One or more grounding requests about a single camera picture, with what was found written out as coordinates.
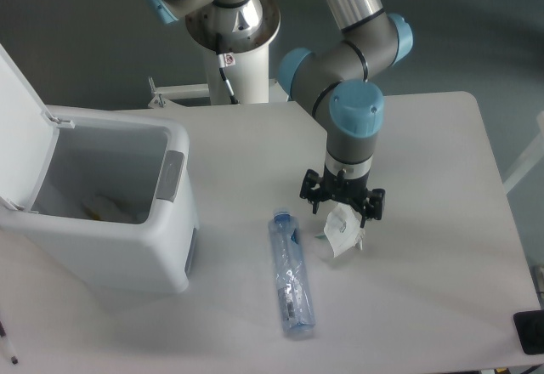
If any white trash can lid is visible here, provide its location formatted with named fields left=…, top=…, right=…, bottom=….
left=1, top=48, right=75, bottom=212

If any white yellow trash in can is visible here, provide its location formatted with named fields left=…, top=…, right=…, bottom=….
left=82, top=195, right=137, bottom=224

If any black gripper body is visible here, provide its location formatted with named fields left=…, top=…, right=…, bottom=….
left=320, top=167, right=369, bottom=207

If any white wrapper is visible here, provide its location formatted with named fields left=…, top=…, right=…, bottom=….
left=314, top=203, right=366, bottom=261

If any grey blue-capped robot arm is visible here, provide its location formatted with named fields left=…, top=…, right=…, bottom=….
left=147, top=0, right=413, bottom=221

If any black white pen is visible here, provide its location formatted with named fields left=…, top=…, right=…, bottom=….
left=0, top=324, right=19, bottom=366

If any white frame at right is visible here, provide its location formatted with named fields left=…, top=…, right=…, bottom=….
left=502, top=111, right=543, bottom=194

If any clear blue plastic bottle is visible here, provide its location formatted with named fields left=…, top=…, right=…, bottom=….
left=268, top=207, right=315, bottom=340

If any black cable on pedestal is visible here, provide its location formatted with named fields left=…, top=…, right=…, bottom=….
left=214, top=33, right=241, bottom=105

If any white trash can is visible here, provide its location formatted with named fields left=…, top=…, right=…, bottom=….
left=1, top=106, right=199, bottom=293

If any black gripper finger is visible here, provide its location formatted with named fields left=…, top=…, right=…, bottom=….
left=299, top=169, right=330, bottom=214
left=350, top=188, right=386, bottom=229

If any white metal base frame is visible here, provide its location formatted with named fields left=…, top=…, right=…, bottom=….
left=146, top=76, right=294, bottom=109

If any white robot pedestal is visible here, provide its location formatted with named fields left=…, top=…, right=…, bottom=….
left=185, top=0, right=281, bottom=105

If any black device at edge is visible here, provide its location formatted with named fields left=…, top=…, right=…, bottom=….
left=513, top=309, right=543, bottom=355

